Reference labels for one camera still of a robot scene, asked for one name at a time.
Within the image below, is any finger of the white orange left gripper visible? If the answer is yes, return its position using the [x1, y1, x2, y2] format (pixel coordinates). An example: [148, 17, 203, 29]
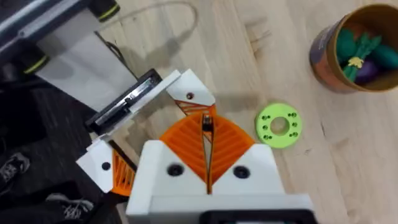
[76, 139, 138, 197]
[166, 68, 217, 125]

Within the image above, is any white orange right gripper left finger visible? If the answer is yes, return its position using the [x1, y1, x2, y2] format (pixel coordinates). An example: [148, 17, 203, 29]
[129, 111, 209, 200]

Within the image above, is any white orange right gripper right finger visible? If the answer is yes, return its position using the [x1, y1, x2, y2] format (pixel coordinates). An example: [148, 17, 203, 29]
[208, 114, 285, 196]

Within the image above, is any brown tub with vegetable toys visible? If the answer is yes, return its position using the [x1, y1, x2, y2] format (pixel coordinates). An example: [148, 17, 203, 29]
[308, 3, 398, 94]

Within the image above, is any person's black shoe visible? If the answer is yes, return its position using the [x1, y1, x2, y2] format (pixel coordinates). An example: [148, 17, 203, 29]
[0, 151, 32, 195]
[43, 192, 96, 222]

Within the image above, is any green disc with holes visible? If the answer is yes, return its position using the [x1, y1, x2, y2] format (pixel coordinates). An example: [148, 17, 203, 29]
[254, 102, 303, 149]

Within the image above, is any thin black cable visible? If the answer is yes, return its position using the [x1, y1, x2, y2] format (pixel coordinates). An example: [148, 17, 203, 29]
[95, 30, 138, 79]

